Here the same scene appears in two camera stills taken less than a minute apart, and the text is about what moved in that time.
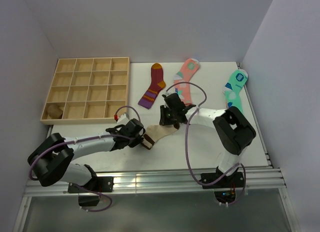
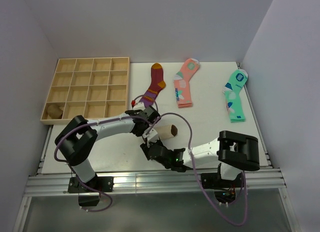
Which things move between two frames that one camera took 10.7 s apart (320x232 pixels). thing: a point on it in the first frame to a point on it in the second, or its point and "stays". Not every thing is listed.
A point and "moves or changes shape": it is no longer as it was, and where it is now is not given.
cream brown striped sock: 155,131 moves or changes shape
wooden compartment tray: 87,91 stays
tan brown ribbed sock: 55,112 stays
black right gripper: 163,120 to 145,148
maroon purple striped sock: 157,84 stays
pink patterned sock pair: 189,67 stays
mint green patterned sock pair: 237,80 stays
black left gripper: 138,140 to 138,134
